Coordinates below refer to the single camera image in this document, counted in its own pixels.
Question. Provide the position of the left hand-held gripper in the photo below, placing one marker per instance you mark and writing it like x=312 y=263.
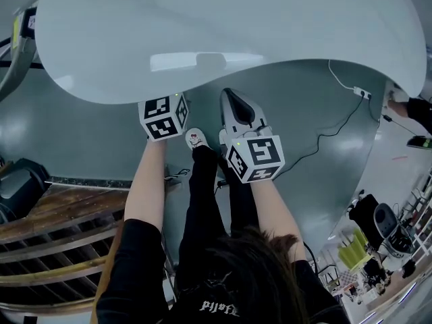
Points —
x=162 y=120

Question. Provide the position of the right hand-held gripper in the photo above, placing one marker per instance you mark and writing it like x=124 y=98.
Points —
x=260 y=157

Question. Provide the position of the white curved desk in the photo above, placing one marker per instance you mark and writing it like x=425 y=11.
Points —
x=219 y=22

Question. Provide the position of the person's left forearm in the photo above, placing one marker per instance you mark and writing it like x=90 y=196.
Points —
x=145 y=181

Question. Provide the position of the person's right forearm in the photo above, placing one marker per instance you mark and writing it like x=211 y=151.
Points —
x=273 y=208

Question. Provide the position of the person's white shoe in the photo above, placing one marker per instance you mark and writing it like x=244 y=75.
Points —
x=197 y=138

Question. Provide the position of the person's black trousers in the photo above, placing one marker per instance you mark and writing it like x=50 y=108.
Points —
x=202 y=197

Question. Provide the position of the white power strip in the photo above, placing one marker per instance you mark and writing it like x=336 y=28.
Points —
x=362 y=92

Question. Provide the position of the wooden bench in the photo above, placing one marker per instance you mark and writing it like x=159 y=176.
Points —
x=50 y=221

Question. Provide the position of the dark padded seat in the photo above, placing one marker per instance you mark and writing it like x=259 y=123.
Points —
x=20 y=184

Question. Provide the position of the grey chair with black legs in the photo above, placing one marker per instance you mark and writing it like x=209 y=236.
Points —
x=13 y=66

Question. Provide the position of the person's black shirt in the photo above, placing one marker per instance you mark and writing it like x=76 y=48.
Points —
x=141 y=282

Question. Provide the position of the lime green ribbed object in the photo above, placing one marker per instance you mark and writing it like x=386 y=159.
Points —
x=352 y=251

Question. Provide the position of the black grey office chair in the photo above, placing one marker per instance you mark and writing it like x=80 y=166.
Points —
x=391 y=228

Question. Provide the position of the white storage shelf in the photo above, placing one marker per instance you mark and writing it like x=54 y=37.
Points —
x=422 y=211

